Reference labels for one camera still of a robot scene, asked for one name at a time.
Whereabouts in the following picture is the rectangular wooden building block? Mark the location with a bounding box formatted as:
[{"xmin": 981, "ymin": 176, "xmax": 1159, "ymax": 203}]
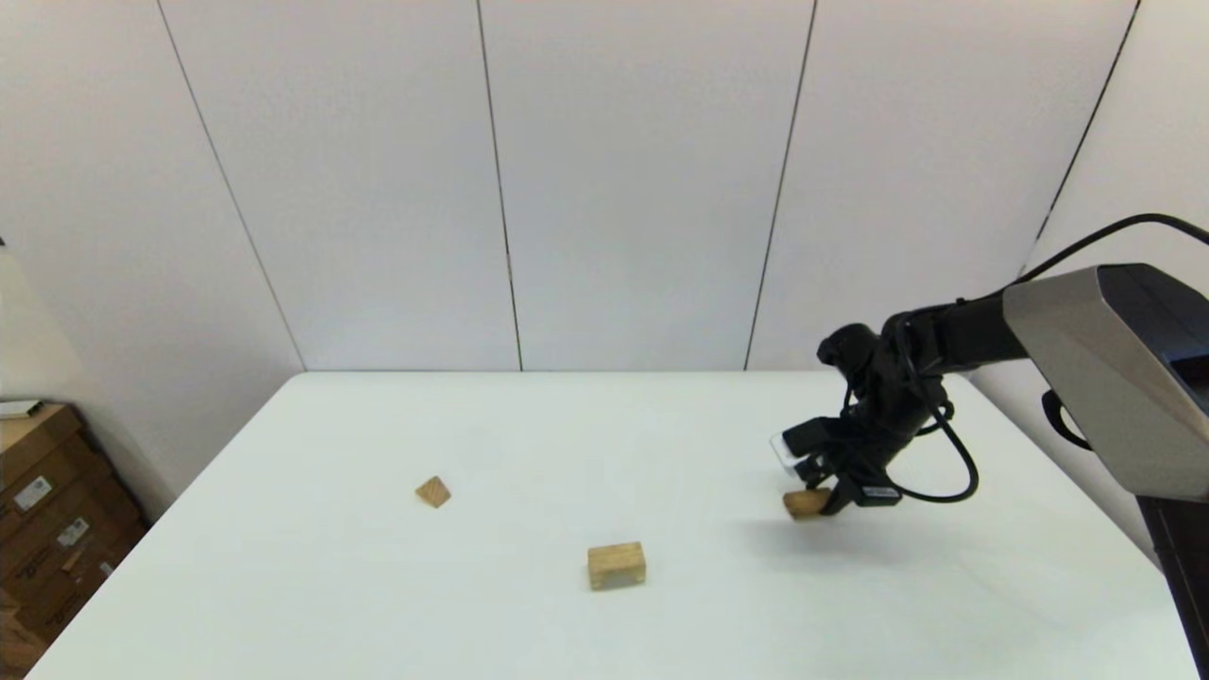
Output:
[{"xmin": 782, "ymin": 487, "xmax": 833, "ymax": 521}]

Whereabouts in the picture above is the arched wooden building block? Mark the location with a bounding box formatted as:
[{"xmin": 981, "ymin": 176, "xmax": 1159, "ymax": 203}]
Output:
[{"xmin": 587, "ymin": 541, "xmax": 648, "ymax": 592}]

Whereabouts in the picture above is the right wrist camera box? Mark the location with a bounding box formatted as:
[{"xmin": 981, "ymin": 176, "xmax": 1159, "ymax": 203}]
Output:
[{"xmin": 770, "ymin": 420, "xmax": 851, "ymax": 470}]

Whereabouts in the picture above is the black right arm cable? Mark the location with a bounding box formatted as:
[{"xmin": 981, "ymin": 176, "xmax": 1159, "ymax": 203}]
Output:
[{"xmin": 893, "ymin": 213, "xmax": 1209, "ymax": 504}]

